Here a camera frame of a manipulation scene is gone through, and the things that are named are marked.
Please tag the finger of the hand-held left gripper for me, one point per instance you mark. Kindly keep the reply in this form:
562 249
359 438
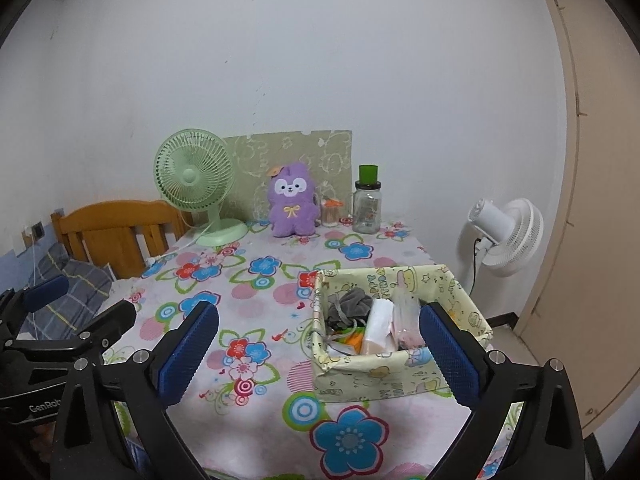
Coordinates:
47 290
117 317

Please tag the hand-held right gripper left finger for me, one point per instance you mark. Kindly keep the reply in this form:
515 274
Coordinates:
190 355

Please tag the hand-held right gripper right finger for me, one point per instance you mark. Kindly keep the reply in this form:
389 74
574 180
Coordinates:
450 355

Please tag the clear plastic bag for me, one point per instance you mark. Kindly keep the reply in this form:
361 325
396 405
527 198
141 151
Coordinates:
407 305

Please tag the yellow printed fabric storage box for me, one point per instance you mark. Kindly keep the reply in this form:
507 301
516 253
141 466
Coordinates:
380 380

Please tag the white soft pack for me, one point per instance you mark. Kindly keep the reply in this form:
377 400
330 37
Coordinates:
377 325

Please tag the green orange snack packet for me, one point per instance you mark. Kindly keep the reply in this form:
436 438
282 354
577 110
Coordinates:
352 342

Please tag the grey cloth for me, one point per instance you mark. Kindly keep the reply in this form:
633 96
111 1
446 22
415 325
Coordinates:
350 302

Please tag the grey plaid pillow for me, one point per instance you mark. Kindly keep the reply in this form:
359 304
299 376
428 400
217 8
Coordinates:
75 280

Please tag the white standing fan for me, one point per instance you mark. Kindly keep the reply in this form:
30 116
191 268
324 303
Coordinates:
520 235

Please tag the green desk fan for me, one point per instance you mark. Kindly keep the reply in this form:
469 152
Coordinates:
192 175

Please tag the glass jar with green lid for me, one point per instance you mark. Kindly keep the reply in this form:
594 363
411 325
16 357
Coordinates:
367 210

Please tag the purple plush toy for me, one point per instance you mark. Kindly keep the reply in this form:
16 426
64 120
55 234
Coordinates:
292 210

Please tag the small toothpick jar orange lid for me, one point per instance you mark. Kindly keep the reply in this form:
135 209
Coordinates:
332 217

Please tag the beige door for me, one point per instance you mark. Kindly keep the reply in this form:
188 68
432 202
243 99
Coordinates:
600 210

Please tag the green printed board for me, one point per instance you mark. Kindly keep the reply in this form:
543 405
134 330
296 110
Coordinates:
300 150

